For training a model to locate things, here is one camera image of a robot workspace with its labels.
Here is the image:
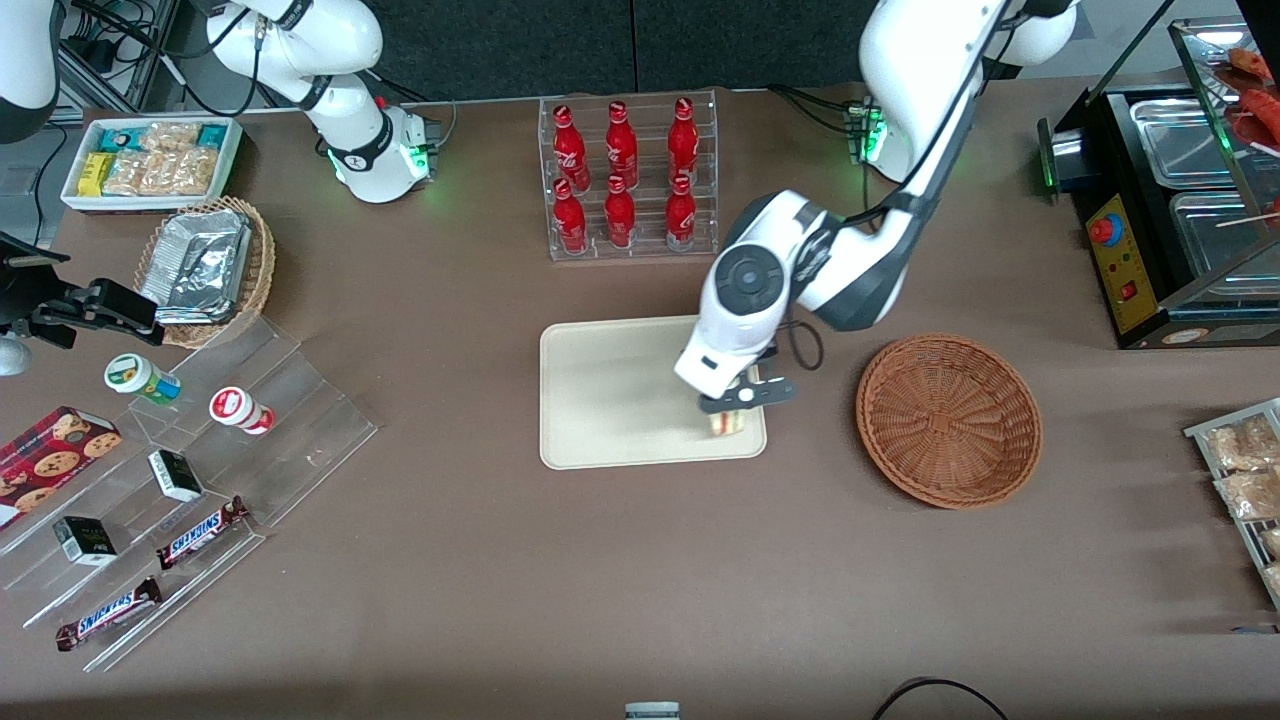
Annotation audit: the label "green lidded sunflower cup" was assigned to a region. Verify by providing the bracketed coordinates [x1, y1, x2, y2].
[104, 353, 183, 406]

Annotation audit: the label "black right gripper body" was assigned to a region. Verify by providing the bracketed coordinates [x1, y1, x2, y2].
[0, 232, 73, 341]

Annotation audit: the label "clear acrylic stepped stand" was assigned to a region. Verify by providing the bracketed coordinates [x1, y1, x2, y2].
[0, 315, 379, 673]

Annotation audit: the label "black hot food warmer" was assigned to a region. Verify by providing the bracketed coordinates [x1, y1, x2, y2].
[1037, 18, 1280, 351]

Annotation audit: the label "black floor cable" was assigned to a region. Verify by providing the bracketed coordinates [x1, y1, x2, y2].
[870, 677, 1011, 720]

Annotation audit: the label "silver foil wrapped pack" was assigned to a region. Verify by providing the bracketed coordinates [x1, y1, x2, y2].
[155, 303, 243, 326]
[140, 208, 253, 311]

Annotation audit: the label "black base cables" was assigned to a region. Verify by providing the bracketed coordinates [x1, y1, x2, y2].
[765, 83, 866, 136]

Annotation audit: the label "aluminium frame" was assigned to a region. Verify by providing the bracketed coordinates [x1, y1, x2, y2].
[55, 0, 186, 113]

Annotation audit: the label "clear rice cracker pack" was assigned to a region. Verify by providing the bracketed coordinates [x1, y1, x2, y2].
[140, 150, 186, 196]
[103, 152, 151, 197]
[140, 121, 201, 153]
[178, 147, 221, 196]

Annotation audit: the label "tray of packaged pastries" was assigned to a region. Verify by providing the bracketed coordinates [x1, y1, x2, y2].
[1183, 398, 1280, 613]

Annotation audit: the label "light wicker basket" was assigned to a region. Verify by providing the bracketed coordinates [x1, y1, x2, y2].
[133, 196, 277, 349]

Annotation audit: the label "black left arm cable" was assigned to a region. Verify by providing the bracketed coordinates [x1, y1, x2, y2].
[785, 0, 1011, 373]

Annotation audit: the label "small black carton box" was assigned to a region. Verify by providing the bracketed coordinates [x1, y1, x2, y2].
[148, 449, 204, 503]
[52, 516, 119, 567]

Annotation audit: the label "steel warmer pan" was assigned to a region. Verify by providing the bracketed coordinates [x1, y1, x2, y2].
[1130, 98, 1236, 188]
[1168, 190, 1280, 293]

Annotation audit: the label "red tartan cookie box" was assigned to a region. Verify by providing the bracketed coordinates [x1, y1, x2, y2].
[0, 405, 123, 531]

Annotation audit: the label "triangle sandwich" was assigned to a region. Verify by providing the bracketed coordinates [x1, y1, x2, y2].
[708, 385, 753, 438]

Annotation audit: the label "white plastic snack bin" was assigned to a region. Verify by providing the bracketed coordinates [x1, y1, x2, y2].
[60, 115, 245, 217]

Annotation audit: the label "clear acrylic bottle rack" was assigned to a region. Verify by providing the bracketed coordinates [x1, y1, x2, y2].
[537, 88, 720, 264]

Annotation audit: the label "Snickers chocolate bar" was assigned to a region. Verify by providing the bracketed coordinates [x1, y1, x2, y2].
[55, 577, 163, 652]
[155, 497, 251, 571]

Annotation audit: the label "red Coca-Cola bottle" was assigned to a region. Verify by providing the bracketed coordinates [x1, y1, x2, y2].
[668, 96, 700, 186]
[552, 178, 589, 255]
[553, 104, 591, 193]
[606, 100, 639, 191]
[604, 175, 637, 249]
[665, 174, 698, 251]

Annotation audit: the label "cream plastic tray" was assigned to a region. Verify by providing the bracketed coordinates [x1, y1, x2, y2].
[539, 313, 768, 471]

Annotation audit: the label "red lidded yogurt cup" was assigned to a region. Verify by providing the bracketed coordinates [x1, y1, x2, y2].
[209, 386, 276, 436]

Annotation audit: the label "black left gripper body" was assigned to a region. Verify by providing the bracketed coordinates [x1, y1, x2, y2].
[742, 344, 793, 387]

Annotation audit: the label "brown wicker basket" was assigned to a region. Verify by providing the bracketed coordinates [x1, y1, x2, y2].
[856, 333, 1044, 510]

